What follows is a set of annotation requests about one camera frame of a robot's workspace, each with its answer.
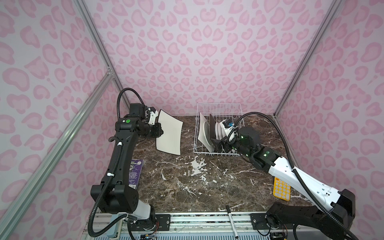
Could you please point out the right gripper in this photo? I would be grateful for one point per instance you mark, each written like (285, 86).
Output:
(227, 148)

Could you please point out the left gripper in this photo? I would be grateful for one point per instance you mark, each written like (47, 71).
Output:
(157, 130)

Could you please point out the square white plate round well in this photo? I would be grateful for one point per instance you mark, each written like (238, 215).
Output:
(204, 134)

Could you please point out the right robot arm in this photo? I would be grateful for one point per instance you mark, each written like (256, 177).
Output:
(333, 211)

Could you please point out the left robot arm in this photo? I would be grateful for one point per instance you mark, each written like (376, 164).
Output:
(114, 194)

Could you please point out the purple book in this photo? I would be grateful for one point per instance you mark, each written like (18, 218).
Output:
(135, 172)

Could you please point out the black marker pen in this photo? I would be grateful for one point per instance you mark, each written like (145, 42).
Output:
(229, 213)

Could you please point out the yellow calculator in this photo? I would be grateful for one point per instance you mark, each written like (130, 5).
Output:
(281, 190)

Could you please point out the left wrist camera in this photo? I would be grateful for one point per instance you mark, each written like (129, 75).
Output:
(153, 115)

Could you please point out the white wire dish rack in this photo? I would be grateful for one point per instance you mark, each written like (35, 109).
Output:
(220, 112)

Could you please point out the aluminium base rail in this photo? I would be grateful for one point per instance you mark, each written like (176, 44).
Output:
(211, 226)

